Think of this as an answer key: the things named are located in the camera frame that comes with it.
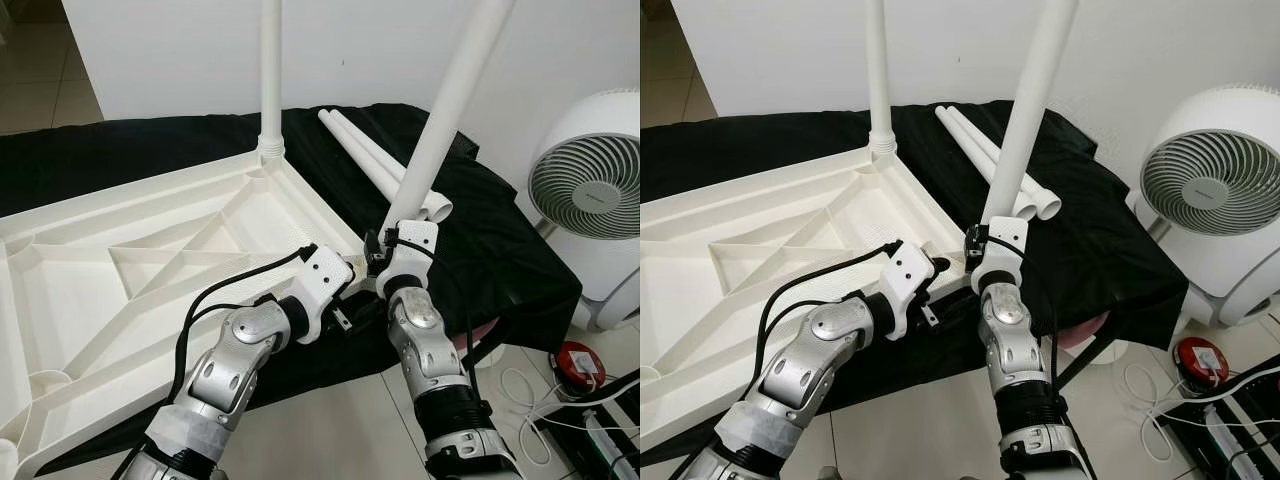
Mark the red round device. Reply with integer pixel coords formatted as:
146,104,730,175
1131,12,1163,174
552,340,607,393
1173,336,1231,393

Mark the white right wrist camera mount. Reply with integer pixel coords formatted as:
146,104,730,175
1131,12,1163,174
972,215,1031,296
375,220,439,299

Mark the black storage case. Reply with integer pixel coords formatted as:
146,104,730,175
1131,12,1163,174
1150,370,1280,480
540,370,641,480

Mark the white round floor fan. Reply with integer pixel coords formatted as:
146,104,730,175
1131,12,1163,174
1130,83,1280,329
527,88,641,333

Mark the black table cloth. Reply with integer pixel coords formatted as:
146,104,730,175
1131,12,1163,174
0,100,584,476
640,98,1191,466

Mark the white plastic table leg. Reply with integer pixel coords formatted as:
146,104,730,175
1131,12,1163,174
318,110,409,201
935,107,1038,223
980,0,1081,229
945,105,1063,221
330,108,454,224
862,0,898,166
257,0,288,166
380,0,518,241

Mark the white floor cable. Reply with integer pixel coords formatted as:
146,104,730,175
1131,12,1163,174
498,368,563,466
1125,360,1186,463

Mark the black table leg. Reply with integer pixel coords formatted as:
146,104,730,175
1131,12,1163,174
468,338,513,369
1055,338,1126,396

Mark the white plastic table top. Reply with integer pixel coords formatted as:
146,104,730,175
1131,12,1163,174
0,140,386,479
640,140,976,453

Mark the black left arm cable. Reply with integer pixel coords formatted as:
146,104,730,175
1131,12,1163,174
757,238,906,401
172,244,319,401

